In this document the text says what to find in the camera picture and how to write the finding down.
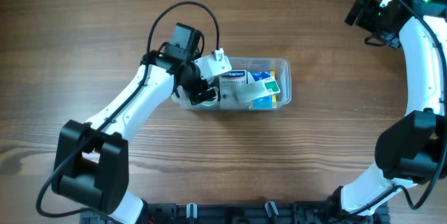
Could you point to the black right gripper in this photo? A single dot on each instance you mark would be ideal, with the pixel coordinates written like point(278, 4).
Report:
point(358, 11)

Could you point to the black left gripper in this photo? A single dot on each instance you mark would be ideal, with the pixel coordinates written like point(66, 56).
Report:
point(201, 93)

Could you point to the white Hansaplast plaster box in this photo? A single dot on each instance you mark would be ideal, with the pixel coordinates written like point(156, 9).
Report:
point(228, 84)

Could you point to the white green medicine box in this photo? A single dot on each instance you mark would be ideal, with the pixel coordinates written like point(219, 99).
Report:
point(258, 89)

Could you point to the blue yellow VapoDrops packet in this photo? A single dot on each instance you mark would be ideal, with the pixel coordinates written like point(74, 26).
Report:
point(268, 102)

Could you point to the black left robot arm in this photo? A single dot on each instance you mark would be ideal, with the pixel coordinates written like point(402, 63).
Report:
point(92, 160)

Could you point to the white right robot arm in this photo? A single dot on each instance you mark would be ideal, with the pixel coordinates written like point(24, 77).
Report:
point(411, 152)

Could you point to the clear plastic container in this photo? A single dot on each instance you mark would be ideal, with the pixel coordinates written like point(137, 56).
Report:
point(251, 64)

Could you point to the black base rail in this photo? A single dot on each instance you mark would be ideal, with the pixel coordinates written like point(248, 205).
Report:
point(270, 212)

